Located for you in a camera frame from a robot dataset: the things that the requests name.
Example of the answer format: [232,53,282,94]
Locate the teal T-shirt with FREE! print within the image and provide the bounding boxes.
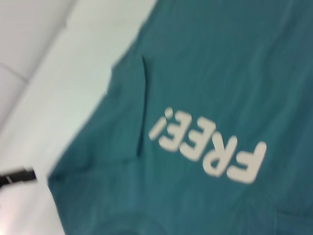
[47,0,313,235]

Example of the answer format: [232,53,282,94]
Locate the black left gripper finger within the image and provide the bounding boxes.
[0,165,38,187]

